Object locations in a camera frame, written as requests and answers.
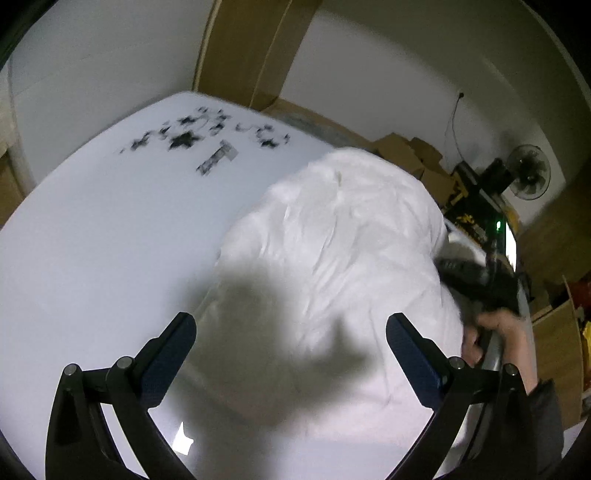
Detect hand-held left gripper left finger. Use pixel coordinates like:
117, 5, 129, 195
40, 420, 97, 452
45, 312, 198, 480

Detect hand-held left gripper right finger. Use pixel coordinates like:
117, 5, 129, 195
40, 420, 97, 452
385, 312, 541, 480

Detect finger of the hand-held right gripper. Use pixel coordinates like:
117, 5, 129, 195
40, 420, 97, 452
435, 257, 491, 291

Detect white puffer jacket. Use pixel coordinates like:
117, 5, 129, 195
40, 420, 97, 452
182, 147, 472, 450

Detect person's right forearm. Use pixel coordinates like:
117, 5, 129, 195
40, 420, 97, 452
502, 344, 567, 469

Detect person's right hand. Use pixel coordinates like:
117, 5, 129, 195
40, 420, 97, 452
462, 307, 528, 366

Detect black box with yellow print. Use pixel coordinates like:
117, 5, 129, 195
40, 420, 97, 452
442, 161, 491, 246

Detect wooden rack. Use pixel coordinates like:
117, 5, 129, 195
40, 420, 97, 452
530, 274, 588, 431

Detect large open cardboard box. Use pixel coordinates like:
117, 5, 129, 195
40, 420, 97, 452
407, 137, 447, 205

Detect black standing fan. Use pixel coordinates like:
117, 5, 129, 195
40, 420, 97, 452
505, 144, 552, 200

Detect small cardboard box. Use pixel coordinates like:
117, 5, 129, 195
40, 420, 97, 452
370, 133, 424, 179

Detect wooden side counter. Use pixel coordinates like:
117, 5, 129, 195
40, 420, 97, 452
0, 148, 25, 228

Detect black power cable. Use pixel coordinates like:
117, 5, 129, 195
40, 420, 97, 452
444, 97, 465, 163

